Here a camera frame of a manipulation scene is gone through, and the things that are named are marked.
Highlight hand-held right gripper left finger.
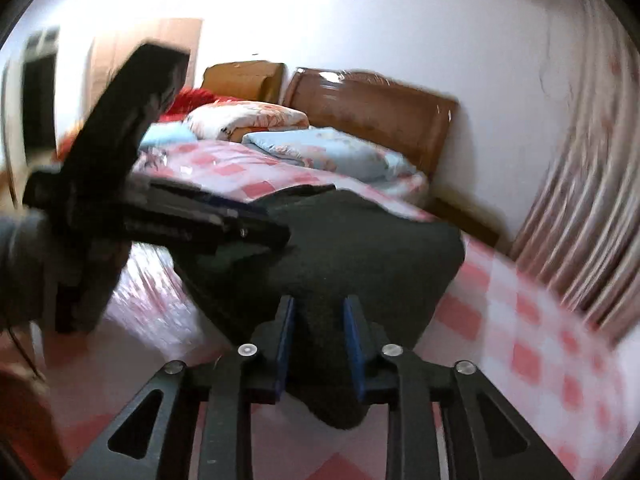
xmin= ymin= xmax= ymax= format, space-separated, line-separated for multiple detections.
xmin=62 ymin=295 xmax=297 ymax=480

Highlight pink floral pillow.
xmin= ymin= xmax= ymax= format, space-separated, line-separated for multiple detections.
xmin=185 ymin=101 xmax=311 ymax=143

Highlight pink checked bed sheet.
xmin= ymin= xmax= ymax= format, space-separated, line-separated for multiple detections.
xmin=42 ymin=140 xmax=640 ymax=480

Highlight blue pink floral quilt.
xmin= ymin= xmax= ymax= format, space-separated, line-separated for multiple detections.
xmin=375 ymin=152 xmax=431 ymax=201

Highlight dark rectangular panel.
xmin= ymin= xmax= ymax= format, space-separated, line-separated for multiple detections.
xmin=22 ymin=30 xmax=58 ymax=153

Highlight light blue blanket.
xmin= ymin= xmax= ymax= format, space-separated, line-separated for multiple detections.
xmin=137 ymin=124 xmax=196 ymax=151

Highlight large wooden headboard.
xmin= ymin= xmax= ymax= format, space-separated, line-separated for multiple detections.
xmin=284 ymin=67 xmax=460 ymax=181

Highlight light wooden wardrobe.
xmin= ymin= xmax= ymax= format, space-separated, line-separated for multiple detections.
xmin=87 ymin=17 xmax=203 ymax=96

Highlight dark green patterned sweater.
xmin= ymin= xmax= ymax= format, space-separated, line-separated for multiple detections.
xmin=172 ymin=183 xmax=466 ymax=431

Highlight red cloth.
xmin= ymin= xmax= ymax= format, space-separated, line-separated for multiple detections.
xmin=162 ymin=87 xmax=218 ymax=116

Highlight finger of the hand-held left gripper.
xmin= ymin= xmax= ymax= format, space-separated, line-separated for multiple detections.
xmin=127 ymin=175 xmax=266 ymax=221
xmin=125 ymin=216 xmax=292 ymax=256

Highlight brown wooden furniture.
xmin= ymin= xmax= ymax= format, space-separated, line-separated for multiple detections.
xmin=0 ymin=360 xmax=68 ymax=480

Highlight small wooden headboard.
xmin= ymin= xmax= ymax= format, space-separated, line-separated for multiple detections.
xmin=202 ymin=61 xmax=286 ymax=106

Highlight pink floral curtain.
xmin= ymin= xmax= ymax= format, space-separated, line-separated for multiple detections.
xmin=510 ymin=0 xmax=640 ymax=341

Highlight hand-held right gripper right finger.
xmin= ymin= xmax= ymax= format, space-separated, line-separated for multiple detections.
xmin=342 ymin=295 xmax=576 ymax=480

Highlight blue floral pillow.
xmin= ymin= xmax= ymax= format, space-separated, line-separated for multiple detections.
xmin=242 ymin=127 xmax=418 ymax=183

